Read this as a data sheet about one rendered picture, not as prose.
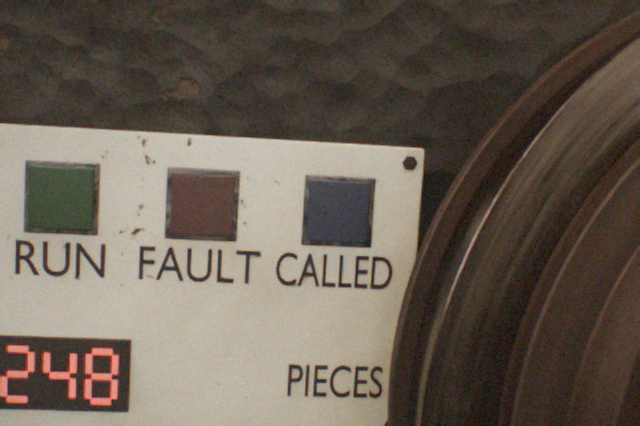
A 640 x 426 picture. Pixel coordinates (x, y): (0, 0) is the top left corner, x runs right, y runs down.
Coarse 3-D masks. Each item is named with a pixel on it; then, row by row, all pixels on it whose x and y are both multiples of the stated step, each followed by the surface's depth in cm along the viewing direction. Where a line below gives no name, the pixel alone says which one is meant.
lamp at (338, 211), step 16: (320, 192) 47; (336, 192) 47; (352, 192) 47; (368, 192) 47; (320, 208) 47; (336, 208) 47; (352, 208) 47; (368, 208) 47; (320, 224) 47; (336, 224) 47; (352, 224) 47; (320, 240) 47; (336, 240) 47; (352, 240) 47
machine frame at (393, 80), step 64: (0, 0) 46; (64, 0) 47; (128, 0) 47; (192, 0) 47; (256, 0) 48; (320, 0) 48; (384, 0) 49; (448, 0) 49; (512, 0) 49; (576, 0) 50; (0, 64) 47; (64, 64) 47; (128, 64) 47; (192, 64) 48; (256, 64) 48; (320, 64) 49; (384, 64) 49; (448, 64) 49; (512, 64) 50; (128, 128) 48; (192, 128) 48; (256, 128) 49; (320, 128) 49; (384, 128) 49; (448, 128) 50
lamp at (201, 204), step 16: (176, 176) 46; (192, 176) 46; (208, 176) 46; (224, 176) 46; (176, 192) 46; (192, 192) 46; (208, 192) 46; (224, 192) 46; (176, 208) 46; (192, 208) 46; (208, 208) 46; (224, 208) 46; (176, 224) 46; (192, 224) 46; (208, 224) 46; (224, 224) 46
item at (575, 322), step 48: (624, 192) 34; (576, 240) 34; (624, 240) 34; (576, 288) 34; (624, 288) 34; (528, 336) 34; (576, 336) 34; (624, 336) 33; (528, 384) 34; (576, 384) 34; (624, 384) 33
